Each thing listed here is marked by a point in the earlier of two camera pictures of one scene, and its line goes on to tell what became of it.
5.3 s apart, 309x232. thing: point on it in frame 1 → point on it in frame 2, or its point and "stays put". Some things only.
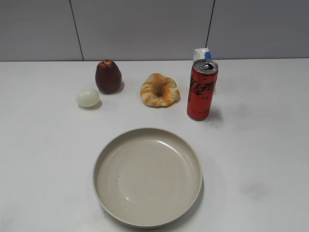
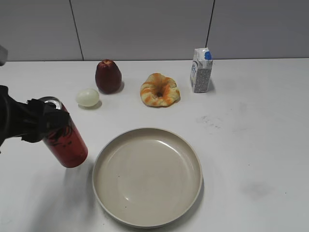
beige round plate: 148,178 stays put
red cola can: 203,79 → 66,145
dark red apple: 108,77 stays put
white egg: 88,98 stays put
